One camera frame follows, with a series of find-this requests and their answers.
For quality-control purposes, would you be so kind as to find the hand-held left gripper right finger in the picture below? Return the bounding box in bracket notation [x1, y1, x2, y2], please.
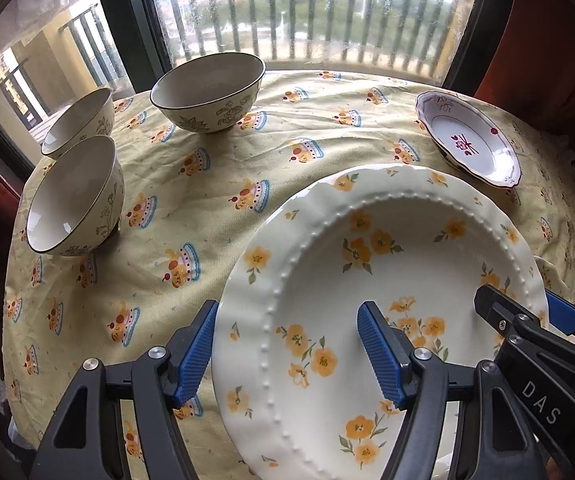
[357, 301, 553, 480]

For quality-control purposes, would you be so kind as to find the balcony railing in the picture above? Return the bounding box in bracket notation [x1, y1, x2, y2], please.
[150, 0, 468, 68]

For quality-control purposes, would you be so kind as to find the large yellow flower plate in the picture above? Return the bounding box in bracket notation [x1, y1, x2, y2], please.
[211, 162, 551, 480]

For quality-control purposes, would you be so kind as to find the small red pattern plate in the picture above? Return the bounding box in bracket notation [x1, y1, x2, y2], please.
[414, 91, 523, 190]

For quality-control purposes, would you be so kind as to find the large cream floral bowl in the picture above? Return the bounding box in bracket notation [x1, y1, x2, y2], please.
[150, 52, 267, 135]

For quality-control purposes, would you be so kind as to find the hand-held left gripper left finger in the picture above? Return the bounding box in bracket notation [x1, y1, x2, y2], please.
[30, 300, 220, 480]

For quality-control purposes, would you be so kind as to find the yellow printed tablecloth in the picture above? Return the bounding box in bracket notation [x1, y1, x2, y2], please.
[3, 69, 575, 480]

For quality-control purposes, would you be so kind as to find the black window frame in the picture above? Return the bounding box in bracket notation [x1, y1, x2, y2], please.
[0, 0, 521, 196]

